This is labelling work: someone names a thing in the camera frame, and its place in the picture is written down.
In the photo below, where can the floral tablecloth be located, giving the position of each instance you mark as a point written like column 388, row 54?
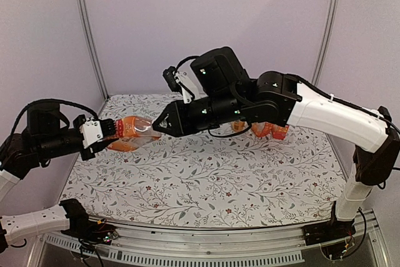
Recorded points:
column 212, row 180

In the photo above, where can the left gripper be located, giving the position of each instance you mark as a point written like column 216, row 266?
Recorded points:
column 100, row 146

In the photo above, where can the orange tea bottle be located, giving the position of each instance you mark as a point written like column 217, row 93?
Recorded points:
column 132, row 132
column 261, row 129
column 279, row 132

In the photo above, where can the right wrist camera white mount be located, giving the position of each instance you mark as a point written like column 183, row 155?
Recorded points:
column 179, row 82

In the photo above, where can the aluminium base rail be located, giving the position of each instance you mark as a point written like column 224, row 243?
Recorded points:
column 156, row 245

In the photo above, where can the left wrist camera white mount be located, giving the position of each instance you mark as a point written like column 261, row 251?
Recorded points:
column 91, row 132

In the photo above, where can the aluminium corner post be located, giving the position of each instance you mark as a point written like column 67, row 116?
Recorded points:
column 91, row 48
column 324, row 45

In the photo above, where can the right aluminium corner post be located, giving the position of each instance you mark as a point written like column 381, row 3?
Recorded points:
column 324, row 45

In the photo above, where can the left aluminium corner post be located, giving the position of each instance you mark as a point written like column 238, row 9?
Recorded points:
column 91, row 48

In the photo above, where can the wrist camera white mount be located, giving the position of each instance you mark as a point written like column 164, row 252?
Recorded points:
column 179, row 82
column 91, row 132

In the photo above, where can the orange tea bottle front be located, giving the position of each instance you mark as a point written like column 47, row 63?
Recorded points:
column 279, row 132

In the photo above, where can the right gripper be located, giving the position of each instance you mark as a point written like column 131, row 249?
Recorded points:
column 178, row 125

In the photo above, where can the milk tea bottle dark label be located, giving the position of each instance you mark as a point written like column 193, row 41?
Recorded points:
column 238, row 126

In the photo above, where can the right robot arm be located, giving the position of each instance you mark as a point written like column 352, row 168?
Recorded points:
column 283, row 100

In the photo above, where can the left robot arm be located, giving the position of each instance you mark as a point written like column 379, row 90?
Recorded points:
column 46, row 129

